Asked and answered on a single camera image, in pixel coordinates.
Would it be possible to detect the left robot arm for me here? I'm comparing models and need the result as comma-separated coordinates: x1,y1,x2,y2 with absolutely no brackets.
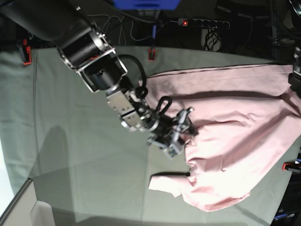
288,0,301,97

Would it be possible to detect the red clamp edge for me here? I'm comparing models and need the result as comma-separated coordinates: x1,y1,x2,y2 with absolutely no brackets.
282,160,301,174
17,39,32,65

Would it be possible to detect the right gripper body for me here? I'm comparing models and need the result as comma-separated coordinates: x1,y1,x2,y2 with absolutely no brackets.
147,113,188,146

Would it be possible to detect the white bin corner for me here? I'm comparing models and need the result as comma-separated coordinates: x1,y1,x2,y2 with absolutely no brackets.
30,201,55,226

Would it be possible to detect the black power strip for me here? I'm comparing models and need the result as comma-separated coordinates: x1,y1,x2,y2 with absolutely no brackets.
177,18,230,29

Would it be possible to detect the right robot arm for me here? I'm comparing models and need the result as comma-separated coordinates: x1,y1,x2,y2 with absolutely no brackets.
0,0,198,148

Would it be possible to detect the blue clamp handle centre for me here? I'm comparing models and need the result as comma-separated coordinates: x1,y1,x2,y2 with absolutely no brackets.
151,25,157,40

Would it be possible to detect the blue box top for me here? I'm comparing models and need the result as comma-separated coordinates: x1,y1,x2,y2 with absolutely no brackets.
113,0,180,10

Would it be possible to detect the red clamp top centre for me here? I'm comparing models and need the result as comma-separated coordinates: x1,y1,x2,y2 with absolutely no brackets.
148,48,156,61

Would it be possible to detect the red clamp left edge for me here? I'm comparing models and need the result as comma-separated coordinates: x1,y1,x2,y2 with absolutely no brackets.
17,39,32,65

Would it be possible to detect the white cable on floor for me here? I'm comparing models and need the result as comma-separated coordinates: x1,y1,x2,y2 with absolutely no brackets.
101,14,142,46

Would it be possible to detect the red clamp right edge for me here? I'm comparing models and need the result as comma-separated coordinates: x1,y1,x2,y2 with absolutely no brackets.
282,160,301,174

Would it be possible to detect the pink t-shirt black print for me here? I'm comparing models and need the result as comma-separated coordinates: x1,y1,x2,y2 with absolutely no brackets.
147,64,301,212

